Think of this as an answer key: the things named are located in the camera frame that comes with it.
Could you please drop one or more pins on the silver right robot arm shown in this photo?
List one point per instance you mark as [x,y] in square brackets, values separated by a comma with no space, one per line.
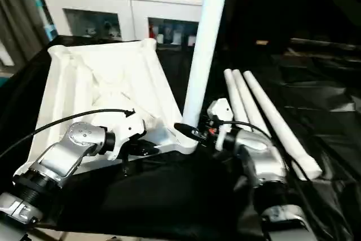
[265,153]

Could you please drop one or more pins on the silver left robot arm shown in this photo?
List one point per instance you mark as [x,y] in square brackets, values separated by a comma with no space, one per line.
[65,153]

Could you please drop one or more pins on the white plastic table leg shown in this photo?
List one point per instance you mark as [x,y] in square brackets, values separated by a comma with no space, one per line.
[253,105]
[276,117]
[208,40]
[235,97]

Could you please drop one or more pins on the black work mat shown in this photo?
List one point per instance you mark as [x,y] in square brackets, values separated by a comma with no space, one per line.
[169,196]

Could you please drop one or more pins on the white plastic table top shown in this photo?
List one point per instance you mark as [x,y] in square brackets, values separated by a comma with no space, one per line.
[112,63]

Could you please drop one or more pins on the grey curtain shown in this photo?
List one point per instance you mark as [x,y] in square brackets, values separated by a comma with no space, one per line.
[19,21]

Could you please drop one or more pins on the black cabinet with gold label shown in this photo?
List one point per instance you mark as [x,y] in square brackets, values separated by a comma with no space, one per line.
[296,4]

